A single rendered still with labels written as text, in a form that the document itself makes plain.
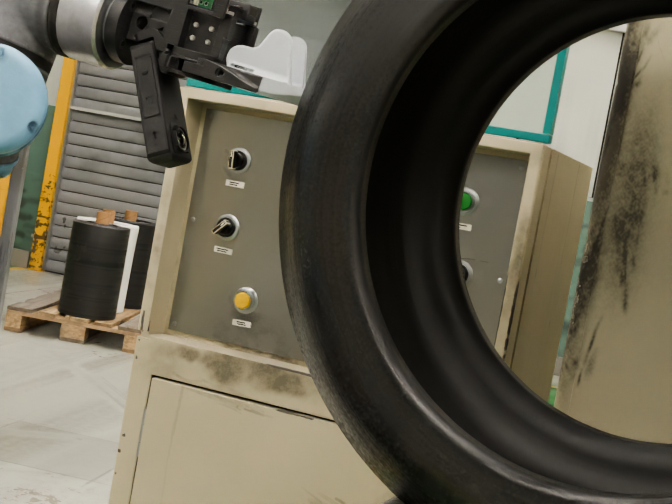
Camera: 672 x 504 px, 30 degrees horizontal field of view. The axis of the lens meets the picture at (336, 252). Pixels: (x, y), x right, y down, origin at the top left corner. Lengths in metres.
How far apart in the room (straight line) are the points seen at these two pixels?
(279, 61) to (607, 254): 0.40
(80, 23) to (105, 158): 9.62
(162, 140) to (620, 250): 0.47
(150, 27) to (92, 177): 9.67
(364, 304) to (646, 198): 0.42
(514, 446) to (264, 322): 0.71
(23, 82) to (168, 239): 0.83
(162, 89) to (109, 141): 9.63
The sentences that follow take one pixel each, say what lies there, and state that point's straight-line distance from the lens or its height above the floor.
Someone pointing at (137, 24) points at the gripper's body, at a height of 1.28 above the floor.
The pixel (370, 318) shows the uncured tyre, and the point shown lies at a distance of 0.95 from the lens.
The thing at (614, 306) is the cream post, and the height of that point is 1.10.
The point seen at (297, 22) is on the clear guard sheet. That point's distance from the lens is 1.83.
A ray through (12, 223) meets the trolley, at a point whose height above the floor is 0.76.
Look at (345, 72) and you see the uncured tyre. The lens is 0.98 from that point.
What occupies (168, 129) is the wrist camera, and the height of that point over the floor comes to 1.19.
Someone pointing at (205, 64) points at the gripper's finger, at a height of 1.25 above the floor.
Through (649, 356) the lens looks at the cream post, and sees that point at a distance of 1.29.
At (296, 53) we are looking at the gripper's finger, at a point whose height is 1.28.
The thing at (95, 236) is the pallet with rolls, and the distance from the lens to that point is 7.37.
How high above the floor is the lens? 1.17
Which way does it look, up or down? 3 degrees down
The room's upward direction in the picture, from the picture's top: 10 degrees clockwise
